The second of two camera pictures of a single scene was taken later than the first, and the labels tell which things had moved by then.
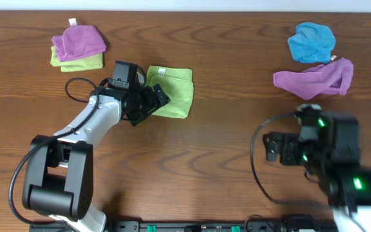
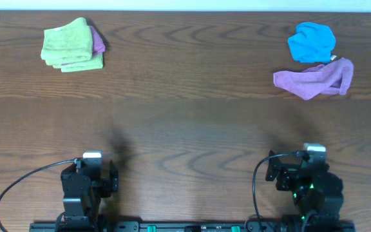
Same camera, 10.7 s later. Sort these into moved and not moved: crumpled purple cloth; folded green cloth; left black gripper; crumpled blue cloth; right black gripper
Moved: left black gripper; right black gripper
Not moved: crumpled blue cloth; folded green cloth; crumpled purple cloth
